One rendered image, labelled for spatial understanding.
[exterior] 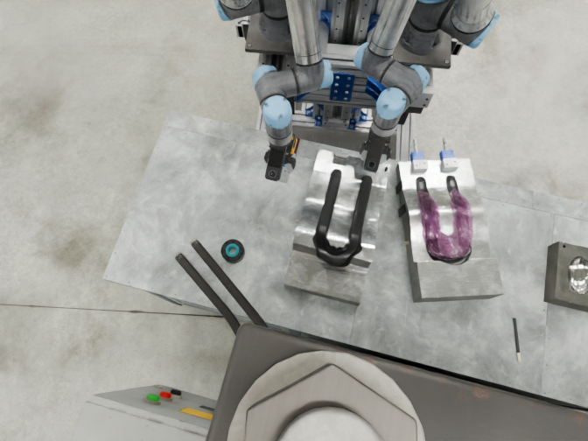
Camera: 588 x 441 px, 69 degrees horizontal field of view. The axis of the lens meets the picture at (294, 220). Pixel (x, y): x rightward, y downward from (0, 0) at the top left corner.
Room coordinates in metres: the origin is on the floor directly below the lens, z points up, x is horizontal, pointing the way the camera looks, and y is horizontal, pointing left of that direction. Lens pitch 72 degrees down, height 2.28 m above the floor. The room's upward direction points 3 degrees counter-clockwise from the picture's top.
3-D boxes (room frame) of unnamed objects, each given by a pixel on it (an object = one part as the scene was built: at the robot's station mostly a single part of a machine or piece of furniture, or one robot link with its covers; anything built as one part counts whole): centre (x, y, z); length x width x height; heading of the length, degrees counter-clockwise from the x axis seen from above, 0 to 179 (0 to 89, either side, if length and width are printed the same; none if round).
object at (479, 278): (0.42, -0.52, 0.86); 0.50 x 0.26 x 0.11; 0
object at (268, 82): (0.74, 0.03, 1.25); 0.11 x 0.11 x 0.08; 13
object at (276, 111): (0.64, 0.03, 1.25); 0.09 x 0.08 x 0.11; 13
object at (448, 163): (0.69, -0.57, 0.86); 0.13 x 0.05 x 0.05; 0
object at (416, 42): (1.06, -0.48, 1.09); 0.15 x 0.15 x 0.10
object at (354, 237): (0.46, -0.17, 0.92); 0.35 x 0.16 x 0.09; 162
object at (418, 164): (0.69, -0.46, 0.86); 0.13 x 0.05 x 0.05; 0
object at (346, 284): (0.45, -0.15, 0.87); 0.50 x 0.26 x 0.14; 162
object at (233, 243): (0.38, 0.22, 0.82); 0.08 x 0.08 x 0.04
